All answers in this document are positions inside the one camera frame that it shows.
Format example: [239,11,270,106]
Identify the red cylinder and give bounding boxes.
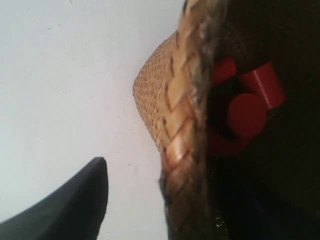
[207,128,253,157]
[211,57,237,85]
[237,61,286,110]

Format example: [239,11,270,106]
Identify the woven straw basket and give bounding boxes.
[132,0,320,240]

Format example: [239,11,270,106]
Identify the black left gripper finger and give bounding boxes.
[0,157,108,240]

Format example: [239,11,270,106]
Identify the red cylinder bottom front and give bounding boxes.
[207,128,253,157]

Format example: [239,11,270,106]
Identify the red cylinder face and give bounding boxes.
[227,93,267,139]

